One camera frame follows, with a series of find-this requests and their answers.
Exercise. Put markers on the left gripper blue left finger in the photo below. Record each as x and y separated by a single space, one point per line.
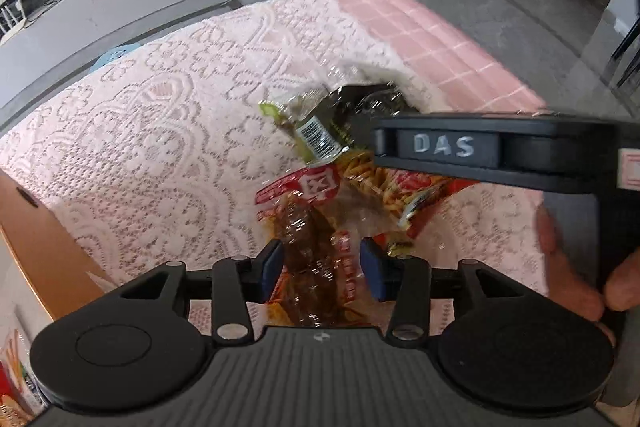
238 281

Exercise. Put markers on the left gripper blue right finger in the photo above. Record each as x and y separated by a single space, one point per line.
407 282

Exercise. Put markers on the green clear snack bag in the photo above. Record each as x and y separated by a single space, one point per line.
321 120

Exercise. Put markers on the person's right hand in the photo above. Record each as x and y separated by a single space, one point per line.
568 288

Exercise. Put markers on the snack box with sticks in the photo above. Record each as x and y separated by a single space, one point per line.
24 397

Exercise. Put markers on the brown clear snack bag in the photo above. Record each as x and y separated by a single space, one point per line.
320 282

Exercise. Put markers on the pink checked tablecloth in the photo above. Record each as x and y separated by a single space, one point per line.
469 78

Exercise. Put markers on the light blue plastic stool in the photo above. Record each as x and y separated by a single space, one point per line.
113 55

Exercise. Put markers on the white wifi router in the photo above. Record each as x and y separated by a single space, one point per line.
12 19

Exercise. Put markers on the red shrimp stick snack bag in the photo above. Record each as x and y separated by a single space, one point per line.
387 199

